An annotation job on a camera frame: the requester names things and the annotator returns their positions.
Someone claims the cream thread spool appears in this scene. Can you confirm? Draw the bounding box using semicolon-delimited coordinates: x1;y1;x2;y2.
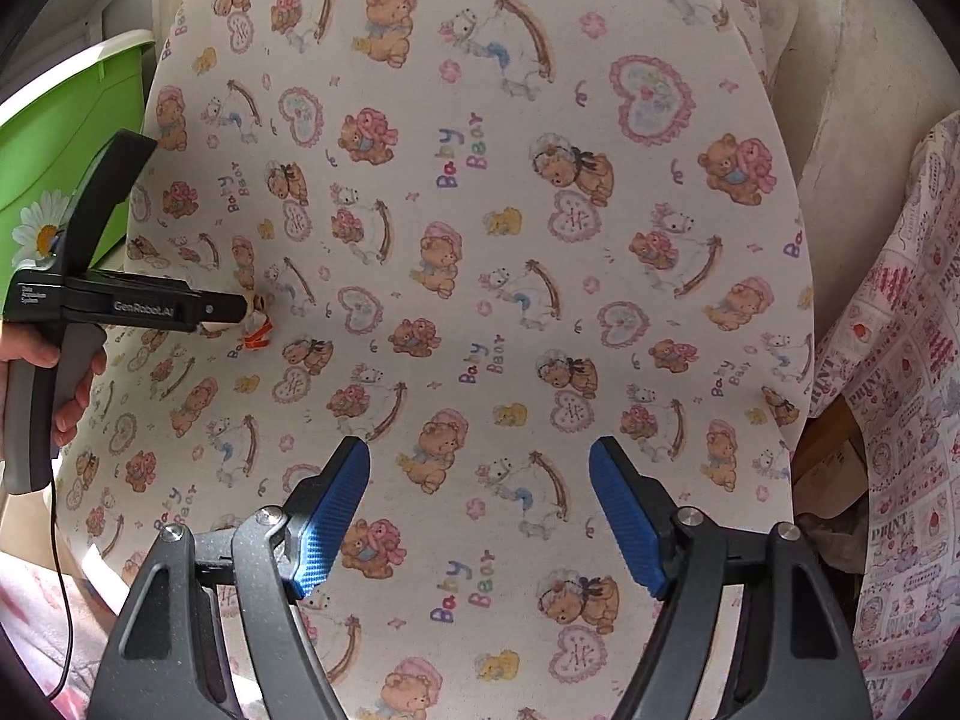
199;322;244;338

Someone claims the bear-print chair cover cloth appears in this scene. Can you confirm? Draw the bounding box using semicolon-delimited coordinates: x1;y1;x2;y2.
59;0;812;718

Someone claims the red orange small clip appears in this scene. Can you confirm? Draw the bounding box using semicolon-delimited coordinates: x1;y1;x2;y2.
241;293;274;351

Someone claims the person's left hand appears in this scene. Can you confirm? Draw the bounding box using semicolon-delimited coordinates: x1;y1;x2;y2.
2;322;107;452

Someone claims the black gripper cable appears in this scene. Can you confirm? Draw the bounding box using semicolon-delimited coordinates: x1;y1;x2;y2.
44;448;77;703

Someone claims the green plastic storage box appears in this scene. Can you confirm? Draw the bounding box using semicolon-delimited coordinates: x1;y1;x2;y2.
2;29;155;278

